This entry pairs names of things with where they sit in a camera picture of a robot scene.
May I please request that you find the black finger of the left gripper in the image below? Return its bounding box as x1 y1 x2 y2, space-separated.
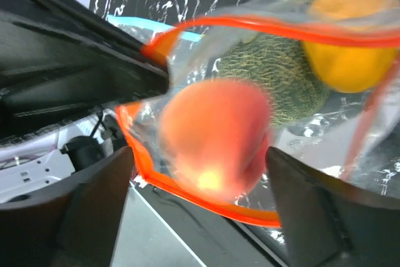
1 0 169 136

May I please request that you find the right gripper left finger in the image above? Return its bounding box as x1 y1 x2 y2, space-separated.
1 147 134 266

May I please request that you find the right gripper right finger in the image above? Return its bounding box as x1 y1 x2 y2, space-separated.
267 147 399 266

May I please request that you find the peach fruit toy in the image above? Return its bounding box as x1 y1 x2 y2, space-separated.
159 79 270 202

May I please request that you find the red zip clear bag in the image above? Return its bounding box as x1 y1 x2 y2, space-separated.
116 0 399 227

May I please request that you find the green netted melon toy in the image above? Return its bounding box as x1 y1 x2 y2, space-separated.
217 33 331 126

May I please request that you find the orange fruit toy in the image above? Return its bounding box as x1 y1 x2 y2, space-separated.
301 0 400 94

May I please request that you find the blue zip clear bag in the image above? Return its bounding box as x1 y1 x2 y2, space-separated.
106 14 204 44

